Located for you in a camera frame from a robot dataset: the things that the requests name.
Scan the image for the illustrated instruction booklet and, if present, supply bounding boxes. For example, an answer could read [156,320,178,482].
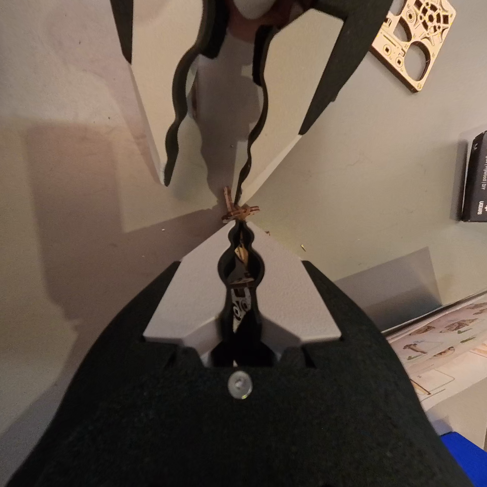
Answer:
[384,291,487,436]

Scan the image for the laser-cut wooden parts sheet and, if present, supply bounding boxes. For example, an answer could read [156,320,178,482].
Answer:
[370,0,457,94]

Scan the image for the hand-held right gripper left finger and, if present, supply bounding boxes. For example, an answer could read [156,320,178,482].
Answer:
[143,221,241,368]

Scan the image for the blue plastic bin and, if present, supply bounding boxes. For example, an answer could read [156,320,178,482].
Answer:
[439,432,487,487]

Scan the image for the black cardboard box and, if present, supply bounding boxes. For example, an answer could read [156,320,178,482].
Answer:
[458,131,487,223]

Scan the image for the small wooden model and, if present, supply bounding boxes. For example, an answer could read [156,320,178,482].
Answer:
[221,186,263,333]

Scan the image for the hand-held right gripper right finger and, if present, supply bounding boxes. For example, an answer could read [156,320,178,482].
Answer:
[238,221,342,368]

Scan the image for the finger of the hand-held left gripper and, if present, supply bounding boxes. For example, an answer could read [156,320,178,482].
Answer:
[130,0,231,188]
[235,8,345,203]

